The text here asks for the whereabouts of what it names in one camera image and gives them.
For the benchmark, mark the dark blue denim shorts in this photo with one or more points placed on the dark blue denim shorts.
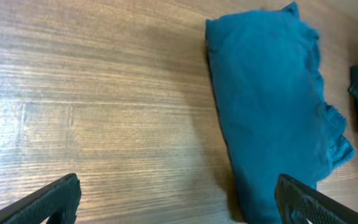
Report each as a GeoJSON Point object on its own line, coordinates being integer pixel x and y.
{"type": "Point", "coordinates": [270, 100]}

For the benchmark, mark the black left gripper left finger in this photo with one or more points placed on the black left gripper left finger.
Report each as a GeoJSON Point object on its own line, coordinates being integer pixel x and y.
{"type": "Point", "coordinates": [57, 202]}

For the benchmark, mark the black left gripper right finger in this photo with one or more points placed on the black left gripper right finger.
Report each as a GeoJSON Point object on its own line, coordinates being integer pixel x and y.
{"type": "Point", "coordinates": [299, 203]}

